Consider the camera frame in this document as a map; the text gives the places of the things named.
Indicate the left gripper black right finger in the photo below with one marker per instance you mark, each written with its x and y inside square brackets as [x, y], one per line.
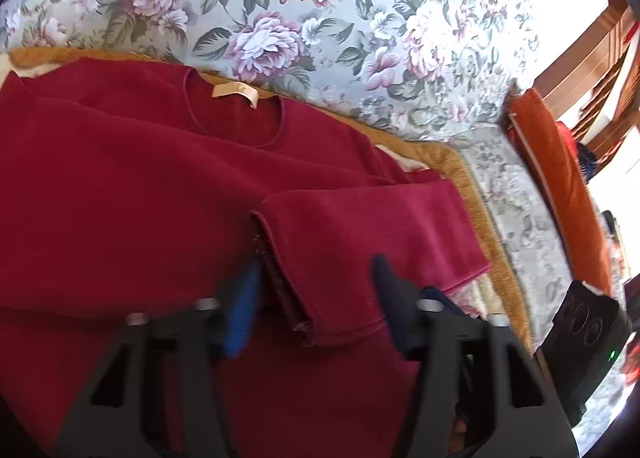
[478, 392]

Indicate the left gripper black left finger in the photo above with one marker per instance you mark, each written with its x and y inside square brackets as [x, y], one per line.
[153, 393]

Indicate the dark red knit sweater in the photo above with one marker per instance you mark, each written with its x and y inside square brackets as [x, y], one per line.
[129, 187]

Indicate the rust orange velvet cushion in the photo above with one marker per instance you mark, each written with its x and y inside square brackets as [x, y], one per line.
[537, 138]

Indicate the orange floral plush blanket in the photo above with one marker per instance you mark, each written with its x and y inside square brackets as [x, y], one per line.
[499, 292]

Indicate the grey floral quilt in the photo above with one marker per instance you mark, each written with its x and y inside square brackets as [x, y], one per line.
[421, 69]

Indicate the wooden headboard frame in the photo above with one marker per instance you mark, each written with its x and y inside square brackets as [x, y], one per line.
[598, 76]

